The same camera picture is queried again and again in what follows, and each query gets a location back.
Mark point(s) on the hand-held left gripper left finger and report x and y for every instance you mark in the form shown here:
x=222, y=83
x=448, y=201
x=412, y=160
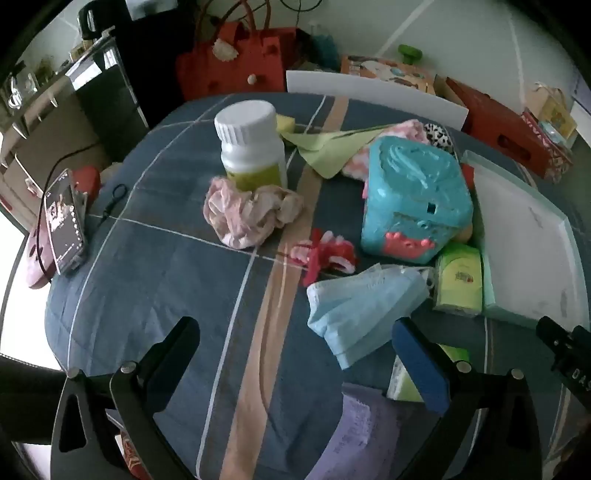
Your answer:
x=178, y=341

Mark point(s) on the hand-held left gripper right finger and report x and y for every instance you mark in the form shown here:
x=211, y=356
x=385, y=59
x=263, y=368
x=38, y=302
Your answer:
x=420, y=369

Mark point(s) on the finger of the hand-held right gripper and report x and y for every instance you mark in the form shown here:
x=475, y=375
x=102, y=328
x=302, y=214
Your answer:
x=551, y=339

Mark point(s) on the green tissue packet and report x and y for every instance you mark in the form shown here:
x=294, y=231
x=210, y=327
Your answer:
x=457, y=281
x=406, y=383

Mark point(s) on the blue face mask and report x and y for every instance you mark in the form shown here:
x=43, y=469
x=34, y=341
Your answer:
x=355, y=309

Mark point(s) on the purple cloth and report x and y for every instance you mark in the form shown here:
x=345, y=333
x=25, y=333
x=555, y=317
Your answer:
x=364, y=438

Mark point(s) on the light green tray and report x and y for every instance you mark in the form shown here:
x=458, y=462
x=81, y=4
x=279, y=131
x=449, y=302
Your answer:
x=521, y=240

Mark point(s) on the leopard print cloth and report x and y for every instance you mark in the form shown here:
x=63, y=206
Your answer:
x=438, y=134

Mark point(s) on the pink chevron cloth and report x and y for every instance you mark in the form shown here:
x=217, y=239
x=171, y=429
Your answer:
x=408, y=131

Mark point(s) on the beige round puff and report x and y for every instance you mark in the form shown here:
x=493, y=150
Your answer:
x=463, y=232

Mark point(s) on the red white scrunchie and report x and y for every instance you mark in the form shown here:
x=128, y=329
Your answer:
x=332, y=256

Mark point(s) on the pink phone stand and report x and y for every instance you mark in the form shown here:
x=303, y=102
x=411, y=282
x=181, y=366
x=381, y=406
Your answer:
x=37, y=263

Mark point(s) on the smartphone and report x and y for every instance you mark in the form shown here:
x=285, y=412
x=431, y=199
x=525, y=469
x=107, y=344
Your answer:
x=62, y=221

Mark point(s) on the teal plastic wipes box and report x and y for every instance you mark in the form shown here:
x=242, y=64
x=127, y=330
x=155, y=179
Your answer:
x=411, y=194

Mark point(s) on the red plastic object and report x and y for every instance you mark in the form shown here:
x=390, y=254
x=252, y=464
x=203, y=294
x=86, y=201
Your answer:
x=87, y=180

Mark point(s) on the white pill bottle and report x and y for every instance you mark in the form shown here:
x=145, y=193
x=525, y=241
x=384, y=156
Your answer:
x=249, y=138

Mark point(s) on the yellow paper bag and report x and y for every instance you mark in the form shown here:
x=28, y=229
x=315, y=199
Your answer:
x=556, y=113

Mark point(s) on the red cardboard box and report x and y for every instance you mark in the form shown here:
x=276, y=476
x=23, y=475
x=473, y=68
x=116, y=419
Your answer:
x=489, y=120

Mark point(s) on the green cloth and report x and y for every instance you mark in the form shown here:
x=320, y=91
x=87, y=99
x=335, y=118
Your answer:
x=323, y=154

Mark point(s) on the wooden cabinet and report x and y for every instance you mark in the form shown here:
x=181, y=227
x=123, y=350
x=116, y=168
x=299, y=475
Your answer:
x=37, y=152

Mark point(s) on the black cabinet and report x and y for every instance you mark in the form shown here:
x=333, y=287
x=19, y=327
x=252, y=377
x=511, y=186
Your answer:
x=111, y=110

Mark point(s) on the yellow sponge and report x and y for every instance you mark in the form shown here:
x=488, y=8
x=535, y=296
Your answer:
x=285, y=123

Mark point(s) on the red felt tote bag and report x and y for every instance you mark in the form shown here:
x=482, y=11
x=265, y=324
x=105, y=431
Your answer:
x=221, y=69

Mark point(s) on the white board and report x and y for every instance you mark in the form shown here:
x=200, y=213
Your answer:
x=369, y=94

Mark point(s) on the green toy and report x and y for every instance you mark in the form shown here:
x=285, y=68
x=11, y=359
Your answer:
x=410, y=51

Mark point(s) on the teal soap bottle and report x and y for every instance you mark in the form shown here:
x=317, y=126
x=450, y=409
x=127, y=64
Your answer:
x=323, y=46

